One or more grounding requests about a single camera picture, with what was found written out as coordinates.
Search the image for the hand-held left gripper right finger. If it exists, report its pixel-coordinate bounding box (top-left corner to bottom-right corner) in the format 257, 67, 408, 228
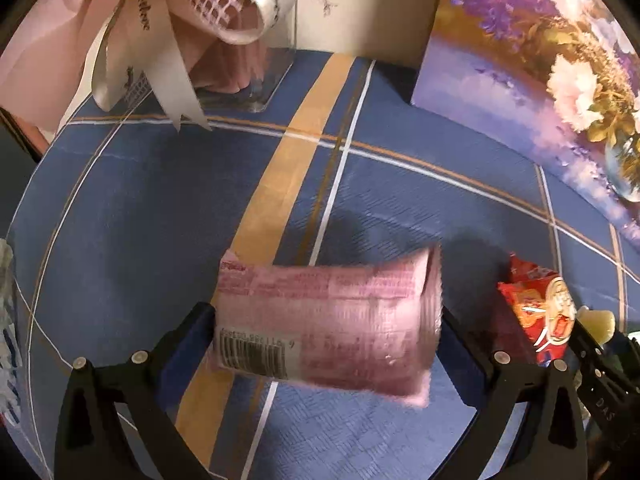
440, 305, 589, 480

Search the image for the dark furniture panel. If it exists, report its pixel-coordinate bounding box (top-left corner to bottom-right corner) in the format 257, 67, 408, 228
0, 125, 43, 241

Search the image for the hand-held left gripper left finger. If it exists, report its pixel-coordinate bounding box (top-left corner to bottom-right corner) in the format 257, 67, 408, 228
52, 302, 218, 480

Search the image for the floral painting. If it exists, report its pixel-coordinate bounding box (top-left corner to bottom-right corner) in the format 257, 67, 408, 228
411, 0, 640, 256

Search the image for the pink wrapped flower bouquet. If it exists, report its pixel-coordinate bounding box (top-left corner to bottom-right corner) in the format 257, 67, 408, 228
0, 0, 493, 133

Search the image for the clear acrylic bouquet stand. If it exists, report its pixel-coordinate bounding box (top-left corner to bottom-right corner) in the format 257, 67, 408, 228
192, 0, 301, 113

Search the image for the pink snack packet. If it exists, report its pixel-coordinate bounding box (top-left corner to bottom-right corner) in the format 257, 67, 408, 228
212, 245, 445, 407

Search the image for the white blue crumpled wrapper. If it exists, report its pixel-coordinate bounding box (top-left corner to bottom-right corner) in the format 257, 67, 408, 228
0, 237, 23, 418

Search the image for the blue checked tablecloth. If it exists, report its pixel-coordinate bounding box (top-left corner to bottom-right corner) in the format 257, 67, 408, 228
7, 50, 640, 480

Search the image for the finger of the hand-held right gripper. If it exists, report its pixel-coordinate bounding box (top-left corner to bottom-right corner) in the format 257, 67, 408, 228
570, 320, 640, 428

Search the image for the red cartoon snack packet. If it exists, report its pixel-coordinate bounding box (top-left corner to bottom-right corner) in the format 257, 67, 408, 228
497, 252, 576, 366

